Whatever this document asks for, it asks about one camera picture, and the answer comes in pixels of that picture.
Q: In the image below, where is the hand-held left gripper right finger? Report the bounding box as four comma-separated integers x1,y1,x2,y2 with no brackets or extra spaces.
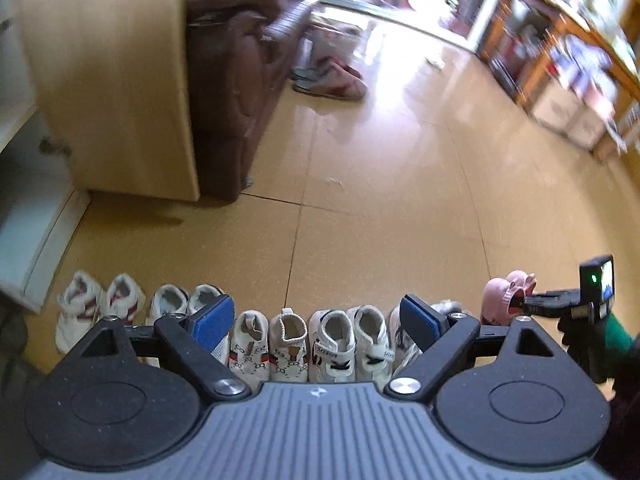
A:
382,294,558,402

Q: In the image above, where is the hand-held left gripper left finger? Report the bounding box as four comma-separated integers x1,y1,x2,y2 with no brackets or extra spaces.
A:
82,294,253,402

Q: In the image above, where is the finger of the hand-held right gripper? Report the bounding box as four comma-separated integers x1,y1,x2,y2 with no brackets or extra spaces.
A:
515,287,583,318

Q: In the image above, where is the pink child shoe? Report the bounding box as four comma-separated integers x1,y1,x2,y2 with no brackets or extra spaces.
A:
480,270,537,326

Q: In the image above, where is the row of small white shoes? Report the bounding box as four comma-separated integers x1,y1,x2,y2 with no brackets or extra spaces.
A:
55,270,468,393

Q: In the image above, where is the person's right forearm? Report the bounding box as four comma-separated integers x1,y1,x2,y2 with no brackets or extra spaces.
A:
602,312,640,381

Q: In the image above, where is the dark red garment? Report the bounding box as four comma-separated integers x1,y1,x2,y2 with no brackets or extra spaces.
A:
595,380,640,480

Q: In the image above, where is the beige storage box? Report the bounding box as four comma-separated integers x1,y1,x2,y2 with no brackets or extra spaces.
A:
565,105,613,151
532,80,583,133

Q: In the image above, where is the dark cloth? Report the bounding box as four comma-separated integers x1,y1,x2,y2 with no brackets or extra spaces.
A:
0,310,51,461

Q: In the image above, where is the wooden shelf unit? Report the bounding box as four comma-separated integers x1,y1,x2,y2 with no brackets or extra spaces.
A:
477,0,640,161

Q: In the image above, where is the brown leather sofa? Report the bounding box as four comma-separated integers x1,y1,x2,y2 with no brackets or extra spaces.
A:
182,0,326,203

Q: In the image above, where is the grey red slipper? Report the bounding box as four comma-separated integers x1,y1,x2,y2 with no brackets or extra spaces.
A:
292,57,363,81
292,70,368,102

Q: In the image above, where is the wooden cabinet door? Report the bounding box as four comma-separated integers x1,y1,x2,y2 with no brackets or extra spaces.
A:
12,0,201,203

